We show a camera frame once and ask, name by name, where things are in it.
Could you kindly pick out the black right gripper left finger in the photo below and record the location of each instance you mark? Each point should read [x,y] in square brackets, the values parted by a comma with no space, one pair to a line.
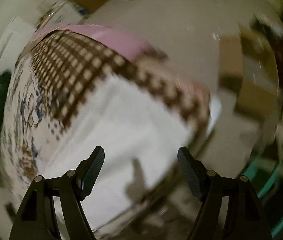
[36,217]

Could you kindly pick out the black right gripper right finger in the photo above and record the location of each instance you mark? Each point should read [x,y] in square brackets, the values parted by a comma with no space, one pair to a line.
[244,218]

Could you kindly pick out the white pants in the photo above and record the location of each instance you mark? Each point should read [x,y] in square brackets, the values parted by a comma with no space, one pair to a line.
[140,138]

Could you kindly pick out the teal metal rack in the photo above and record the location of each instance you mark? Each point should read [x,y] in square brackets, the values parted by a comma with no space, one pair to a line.
[266,176]

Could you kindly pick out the floral bed sheet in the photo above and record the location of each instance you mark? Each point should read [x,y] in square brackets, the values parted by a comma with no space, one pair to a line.
[54,78]

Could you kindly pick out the brown cardboard box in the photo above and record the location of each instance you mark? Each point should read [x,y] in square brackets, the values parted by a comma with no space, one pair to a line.
[247,67]

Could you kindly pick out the pink mattress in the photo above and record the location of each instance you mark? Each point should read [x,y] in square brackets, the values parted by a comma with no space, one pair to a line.
[137,50]

